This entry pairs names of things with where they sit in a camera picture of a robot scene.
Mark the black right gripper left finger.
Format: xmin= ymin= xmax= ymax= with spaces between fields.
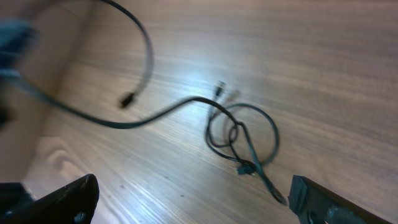
xmin=1 ymin=174 xmax=100 ymax=224

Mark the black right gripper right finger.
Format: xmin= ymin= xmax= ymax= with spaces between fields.
xmin=288 ymin=175 xmax=390 ymax=224

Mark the black cable bundle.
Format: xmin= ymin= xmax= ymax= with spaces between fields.
xmin=0 ymin=70 xmax=287 ymax=206

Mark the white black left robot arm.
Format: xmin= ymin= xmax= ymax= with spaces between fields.
xmin=1 ymin=19 xmax=37 ymax=128

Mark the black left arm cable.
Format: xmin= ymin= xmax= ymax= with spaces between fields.
xmin=99 ymin=0 xmax=155 ymax=110

